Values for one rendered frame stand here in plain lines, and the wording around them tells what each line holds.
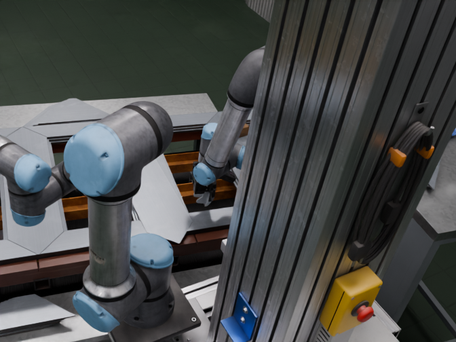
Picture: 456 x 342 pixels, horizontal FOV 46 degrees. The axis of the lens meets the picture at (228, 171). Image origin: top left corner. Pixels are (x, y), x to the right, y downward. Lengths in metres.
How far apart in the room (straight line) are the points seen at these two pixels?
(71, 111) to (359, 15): 2.02
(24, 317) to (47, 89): 2.71
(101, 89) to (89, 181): 3.39
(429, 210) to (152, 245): 1.08
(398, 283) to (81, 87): 2.97
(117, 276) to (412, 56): 0.74
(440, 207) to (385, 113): 1.27
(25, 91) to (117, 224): 3.32
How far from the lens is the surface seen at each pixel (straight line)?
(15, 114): 2.72
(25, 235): 1.96
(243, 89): 1.49
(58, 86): 4.39
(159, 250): 1.32
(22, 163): 1.24
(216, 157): 1.67
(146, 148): 0.99
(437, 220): 2.02
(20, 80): 4.49
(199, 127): 2.52
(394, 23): 0.73
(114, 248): 1.12
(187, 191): 2.38
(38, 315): 1.90
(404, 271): 2.14
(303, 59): 0.87
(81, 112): 2.64
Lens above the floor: 2.24
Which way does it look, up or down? 38 degrees down
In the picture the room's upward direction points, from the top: 10 degrees clockwise
